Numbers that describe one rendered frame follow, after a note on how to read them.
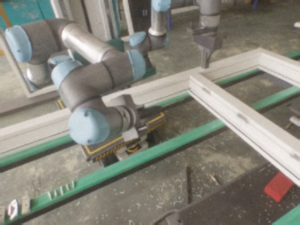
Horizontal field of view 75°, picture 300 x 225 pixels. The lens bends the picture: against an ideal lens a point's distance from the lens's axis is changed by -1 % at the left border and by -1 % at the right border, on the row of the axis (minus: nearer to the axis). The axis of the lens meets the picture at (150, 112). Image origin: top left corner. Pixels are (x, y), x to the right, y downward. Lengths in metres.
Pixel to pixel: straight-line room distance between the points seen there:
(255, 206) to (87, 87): 0.74
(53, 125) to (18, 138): 0.12
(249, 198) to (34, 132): 0.83
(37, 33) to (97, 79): 0.38
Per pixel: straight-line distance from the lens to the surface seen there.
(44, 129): 0.79
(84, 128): 0.41
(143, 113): 0.68
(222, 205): 0.87
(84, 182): 0.62
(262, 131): 0.67
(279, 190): 0.93
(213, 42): 0.83
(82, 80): 0.46
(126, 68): 0.49
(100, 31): 1.45
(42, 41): 0.79
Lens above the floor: 1.36
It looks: 39 degrees down
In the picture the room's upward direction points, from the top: 6 degrees counter-clockwise
